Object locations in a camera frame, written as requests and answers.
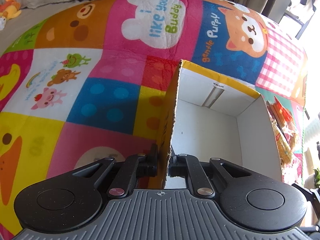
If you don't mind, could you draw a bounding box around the colourful cartoon patchwork blanket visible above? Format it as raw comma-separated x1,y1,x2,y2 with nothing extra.
1,0,306,239

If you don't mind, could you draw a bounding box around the yellow cardboard box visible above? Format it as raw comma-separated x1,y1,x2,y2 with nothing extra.
150,60,282,187

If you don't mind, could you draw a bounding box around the orange plush toy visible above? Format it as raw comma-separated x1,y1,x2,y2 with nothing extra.
1,0,22,20

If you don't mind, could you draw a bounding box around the red biscuit stick packet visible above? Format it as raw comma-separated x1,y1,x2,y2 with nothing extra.
266,96,297,167

